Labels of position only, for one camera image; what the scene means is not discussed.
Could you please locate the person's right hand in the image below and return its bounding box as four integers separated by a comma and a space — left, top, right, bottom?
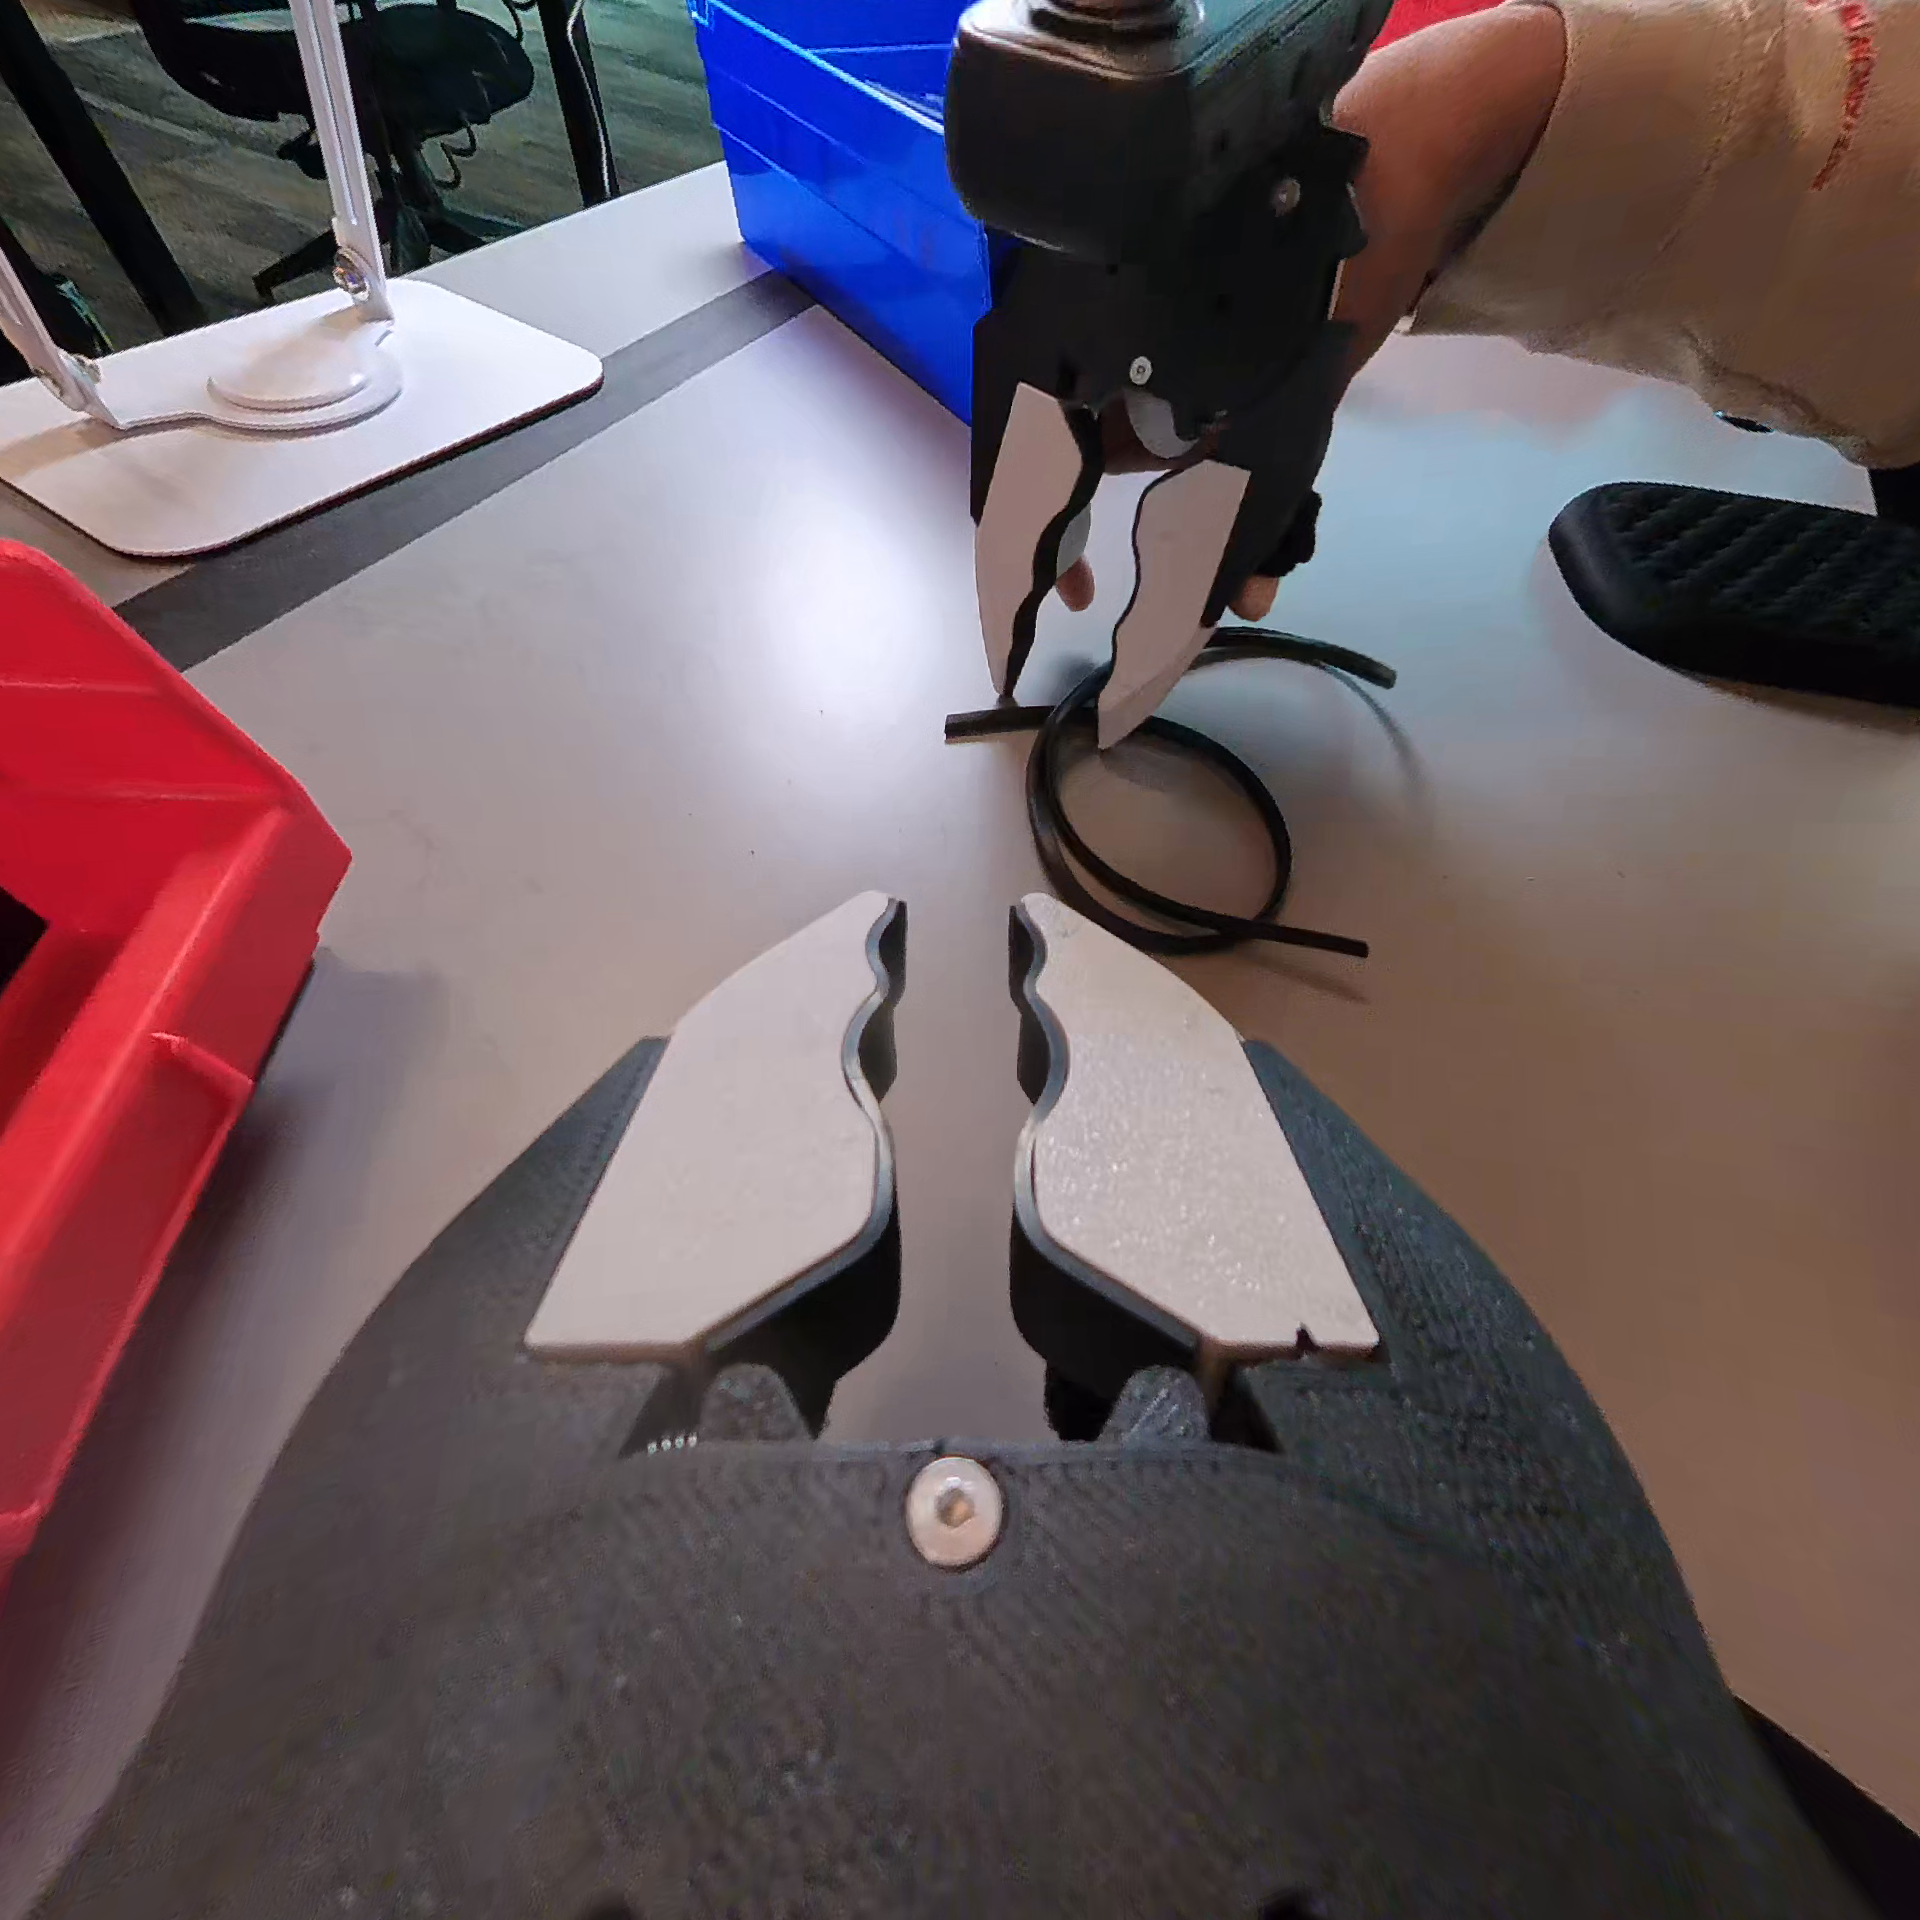
1053, 8, 1568, 621

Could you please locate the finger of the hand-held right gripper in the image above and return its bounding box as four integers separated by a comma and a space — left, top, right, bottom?
972, 379, 1106, 710
1091, 455, 1255, 753

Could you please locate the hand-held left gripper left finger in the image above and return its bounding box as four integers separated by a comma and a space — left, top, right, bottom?
527, 886, 911, 1367

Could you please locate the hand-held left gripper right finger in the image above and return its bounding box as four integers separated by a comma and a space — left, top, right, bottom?
1006, 891, 1382, 1367

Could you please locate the red plastic bin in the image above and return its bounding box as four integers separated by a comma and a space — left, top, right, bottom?
0, 539, 355, 1577

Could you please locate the black armrest pad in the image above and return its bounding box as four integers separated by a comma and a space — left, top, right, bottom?
1548, 478, 1920, 705

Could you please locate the blue plastic bin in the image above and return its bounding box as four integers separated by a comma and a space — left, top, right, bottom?
687, 0, 1051, 422

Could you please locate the black office chair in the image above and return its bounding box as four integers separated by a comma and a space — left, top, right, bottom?
142, 0, 545, 292

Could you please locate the black cable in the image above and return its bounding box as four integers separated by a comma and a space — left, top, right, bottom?
946, 628, 1397, 964

